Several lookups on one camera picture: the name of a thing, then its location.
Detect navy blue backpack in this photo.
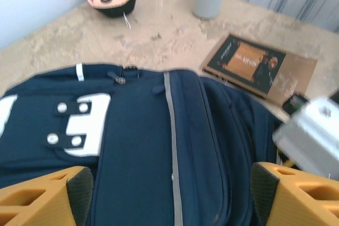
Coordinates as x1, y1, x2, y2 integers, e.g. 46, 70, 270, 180
0, 63, 286, 226

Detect black card pack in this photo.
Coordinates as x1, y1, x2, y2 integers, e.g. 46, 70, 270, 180
282, 92, 312, 117

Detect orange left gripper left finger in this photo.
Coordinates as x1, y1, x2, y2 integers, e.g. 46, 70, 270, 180
0, 166, 95, 226

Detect brown and black book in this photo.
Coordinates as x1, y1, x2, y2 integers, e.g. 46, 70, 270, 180
199, 33, 318, 108

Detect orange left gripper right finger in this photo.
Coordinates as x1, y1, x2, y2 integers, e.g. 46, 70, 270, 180
250, 161, 339, 226

